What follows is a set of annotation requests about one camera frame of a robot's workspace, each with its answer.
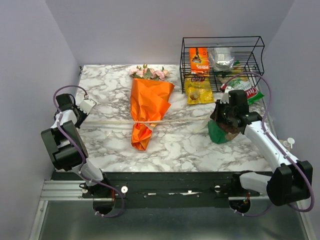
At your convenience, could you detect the green brown snack bag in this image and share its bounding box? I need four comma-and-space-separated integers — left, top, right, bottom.
207, 120, 240, 144

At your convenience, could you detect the cream printed ribbon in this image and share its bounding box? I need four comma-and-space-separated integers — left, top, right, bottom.
83, 117, 210, 132

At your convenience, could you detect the orange wrapping paper sheet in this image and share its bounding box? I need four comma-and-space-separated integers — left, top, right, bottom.
130, 78, 175, 151

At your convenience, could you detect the pink fake flower bunch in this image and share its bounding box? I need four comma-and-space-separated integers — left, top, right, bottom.
154, 67, 170, 81

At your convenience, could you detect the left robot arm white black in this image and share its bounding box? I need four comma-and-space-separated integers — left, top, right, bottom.
41, 93, 111, 198

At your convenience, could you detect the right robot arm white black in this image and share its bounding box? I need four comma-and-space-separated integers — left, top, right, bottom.
210, 90, 314, 206

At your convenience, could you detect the green white cassava chip bag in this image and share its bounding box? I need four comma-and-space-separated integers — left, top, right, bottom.
218, 61, 264, 105

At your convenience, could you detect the yellow lays chip bag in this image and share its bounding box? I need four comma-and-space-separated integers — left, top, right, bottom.
184, 74, 215, 105

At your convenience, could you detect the silver foil packet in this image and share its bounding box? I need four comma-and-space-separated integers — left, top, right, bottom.
208, 47, 235, 72

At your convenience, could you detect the cream lotion pump bottle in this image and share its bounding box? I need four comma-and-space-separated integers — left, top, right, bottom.
283, 137, 295, 151

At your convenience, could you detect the orange razor package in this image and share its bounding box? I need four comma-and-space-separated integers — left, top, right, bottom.
189, 47, 210, 74

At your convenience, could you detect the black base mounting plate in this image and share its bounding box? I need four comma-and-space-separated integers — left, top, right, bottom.
51, 171, 293, 209

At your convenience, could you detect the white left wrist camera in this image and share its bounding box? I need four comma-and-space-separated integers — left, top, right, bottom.
78, 99, 97, 115

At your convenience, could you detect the black wire basket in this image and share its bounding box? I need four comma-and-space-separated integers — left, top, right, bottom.
179, 36, 265, 93

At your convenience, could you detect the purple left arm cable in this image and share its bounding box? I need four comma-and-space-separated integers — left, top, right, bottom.
52, 84, 125, 218

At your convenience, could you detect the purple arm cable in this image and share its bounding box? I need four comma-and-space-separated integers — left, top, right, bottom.
52, 84, 125, 218
222, 71, 315, 217

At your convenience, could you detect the aluminium frame rail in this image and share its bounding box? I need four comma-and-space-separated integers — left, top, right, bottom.
29, 180, 317, 240

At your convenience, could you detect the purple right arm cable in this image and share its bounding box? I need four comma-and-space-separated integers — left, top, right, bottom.
222, 71, 315, 217

